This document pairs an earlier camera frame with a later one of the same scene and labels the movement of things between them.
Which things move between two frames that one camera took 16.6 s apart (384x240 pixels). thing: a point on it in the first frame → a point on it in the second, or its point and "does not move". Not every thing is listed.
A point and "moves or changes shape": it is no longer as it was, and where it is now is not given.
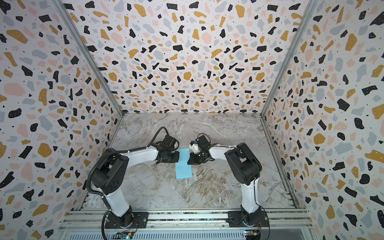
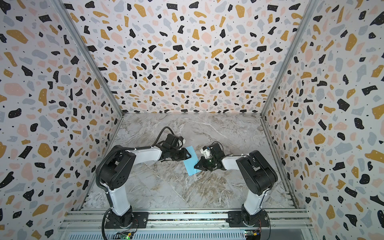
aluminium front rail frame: x=90 y=225 does not move
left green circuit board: x=127 y=234 does not move
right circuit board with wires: x=250 y=234 does not move
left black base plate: x=131 y=220 does not move
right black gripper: x=194 y=159 → x=205 y=163
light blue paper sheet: x=183 y=170 moves or changes shape
